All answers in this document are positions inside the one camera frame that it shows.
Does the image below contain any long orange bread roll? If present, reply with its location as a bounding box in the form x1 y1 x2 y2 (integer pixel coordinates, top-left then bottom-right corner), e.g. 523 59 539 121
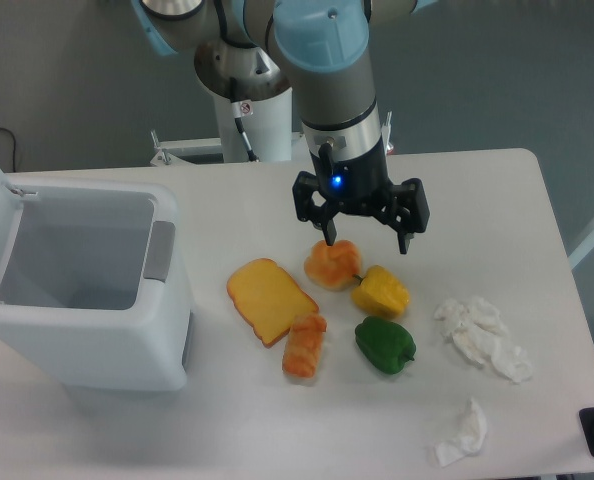
282 313 327 379

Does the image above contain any square toast bread slice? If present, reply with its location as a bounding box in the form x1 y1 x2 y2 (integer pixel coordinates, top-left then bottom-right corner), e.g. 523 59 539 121
226 258 319 348

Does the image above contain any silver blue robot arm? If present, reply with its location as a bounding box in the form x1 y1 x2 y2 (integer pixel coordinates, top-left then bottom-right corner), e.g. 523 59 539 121
133 1 430 252

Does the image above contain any round orange bread roll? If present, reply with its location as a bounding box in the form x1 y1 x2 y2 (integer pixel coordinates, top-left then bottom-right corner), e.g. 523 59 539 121
303 240 362 291

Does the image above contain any white trash bin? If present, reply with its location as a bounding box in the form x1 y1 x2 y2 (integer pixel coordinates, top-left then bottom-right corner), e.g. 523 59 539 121
0 169 194 391

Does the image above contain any yellow bell pepper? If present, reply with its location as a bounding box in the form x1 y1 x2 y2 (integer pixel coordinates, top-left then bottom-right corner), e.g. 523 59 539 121
351 265 410 320

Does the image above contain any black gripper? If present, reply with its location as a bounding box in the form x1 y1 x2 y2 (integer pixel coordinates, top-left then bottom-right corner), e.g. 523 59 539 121
292 109 430 255

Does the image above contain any small crumpled white tissue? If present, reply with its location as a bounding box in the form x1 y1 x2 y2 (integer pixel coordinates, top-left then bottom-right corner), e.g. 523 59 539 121
433 397 488 468

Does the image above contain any green bell pepper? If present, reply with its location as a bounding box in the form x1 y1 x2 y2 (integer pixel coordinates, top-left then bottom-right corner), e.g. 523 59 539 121
354 316 417 375

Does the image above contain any large crumpled white tissue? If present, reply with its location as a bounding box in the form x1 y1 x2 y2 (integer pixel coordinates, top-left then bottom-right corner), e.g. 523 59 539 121
433 296 534 384

